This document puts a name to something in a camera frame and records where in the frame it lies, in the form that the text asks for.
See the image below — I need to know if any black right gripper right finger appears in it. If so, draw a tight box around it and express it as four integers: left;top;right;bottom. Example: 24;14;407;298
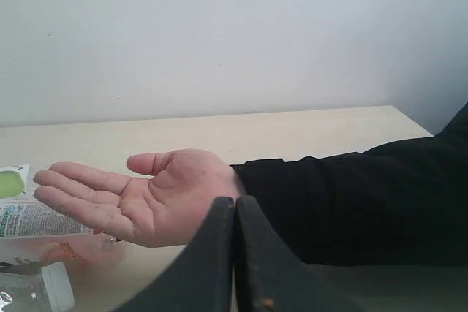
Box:
233;196;360;312

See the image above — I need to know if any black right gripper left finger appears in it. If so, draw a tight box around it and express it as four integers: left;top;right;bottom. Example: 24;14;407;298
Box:
117;197;234;312

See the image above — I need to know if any green lime label bottle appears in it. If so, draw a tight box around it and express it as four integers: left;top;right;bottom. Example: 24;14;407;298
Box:
1;262;75;312

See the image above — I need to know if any pink red label bottle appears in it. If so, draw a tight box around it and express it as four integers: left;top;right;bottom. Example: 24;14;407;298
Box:
1;199;124;265

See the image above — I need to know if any bottle with green apple label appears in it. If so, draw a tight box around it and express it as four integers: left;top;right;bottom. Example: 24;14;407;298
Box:
0;164;29;199

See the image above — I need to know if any black sleeved forearm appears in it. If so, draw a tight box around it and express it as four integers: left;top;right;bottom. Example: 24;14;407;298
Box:
235;109;467;266

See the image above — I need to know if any person's open bare hand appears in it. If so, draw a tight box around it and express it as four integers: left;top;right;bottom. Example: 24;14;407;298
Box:
34;149;245;247

